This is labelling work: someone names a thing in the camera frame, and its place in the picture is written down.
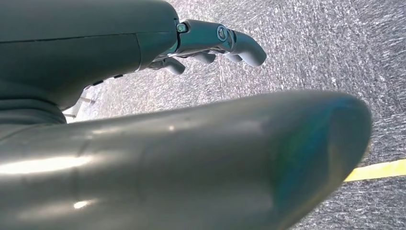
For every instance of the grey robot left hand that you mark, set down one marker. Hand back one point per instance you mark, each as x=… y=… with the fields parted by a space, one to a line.
x=79 y=38

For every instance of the yellow floor tape square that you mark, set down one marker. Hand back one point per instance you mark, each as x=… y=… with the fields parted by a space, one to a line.
x=380 y=170

